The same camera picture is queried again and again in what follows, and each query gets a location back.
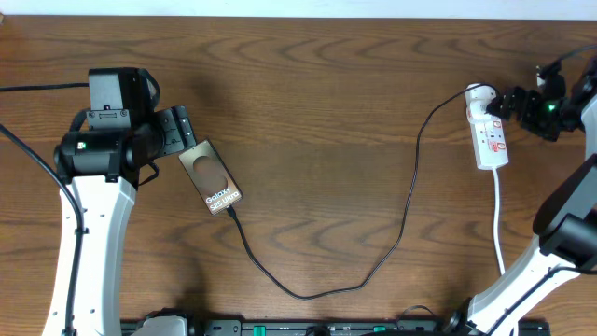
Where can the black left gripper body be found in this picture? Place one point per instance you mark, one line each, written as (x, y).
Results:
(177, 127)

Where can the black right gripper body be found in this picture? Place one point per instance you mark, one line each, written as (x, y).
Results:
(544, 115)

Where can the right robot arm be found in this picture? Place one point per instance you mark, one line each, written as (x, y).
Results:
(564, 242)

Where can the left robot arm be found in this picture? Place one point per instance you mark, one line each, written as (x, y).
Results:
(98, 168)

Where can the white USB charger adapter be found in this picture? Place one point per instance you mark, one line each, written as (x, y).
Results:
(478, 92)

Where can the white power strip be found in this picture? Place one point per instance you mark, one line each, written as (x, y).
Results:
(488, 137)

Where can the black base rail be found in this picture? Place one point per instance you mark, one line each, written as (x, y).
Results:
(404, 326)

